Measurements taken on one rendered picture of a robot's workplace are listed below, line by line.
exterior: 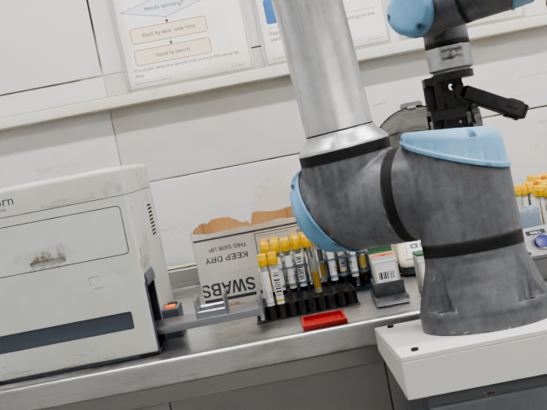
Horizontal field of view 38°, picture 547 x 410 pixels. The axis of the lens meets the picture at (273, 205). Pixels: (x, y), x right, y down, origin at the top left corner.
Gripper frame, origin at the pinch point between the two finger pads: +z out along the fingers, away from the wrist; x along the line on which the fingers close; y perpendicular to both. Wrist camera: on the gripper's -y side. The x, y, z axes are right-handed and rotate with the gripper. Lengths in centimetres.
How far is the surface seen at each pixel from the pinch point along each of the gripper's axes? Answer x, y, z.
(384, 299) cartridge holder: 13.2, 20.6, 13.9
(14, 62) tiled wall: -42, 92, -44
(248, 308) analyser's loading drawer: 15.4, 42.0, 11.2
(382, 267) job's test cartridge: 11.0, 20.0, 9.1
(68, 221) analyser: 20, 66, -8
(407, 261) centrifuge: -8.6, 14.6, 12.2
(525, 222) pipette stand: 2.1, -5.4, 7.3
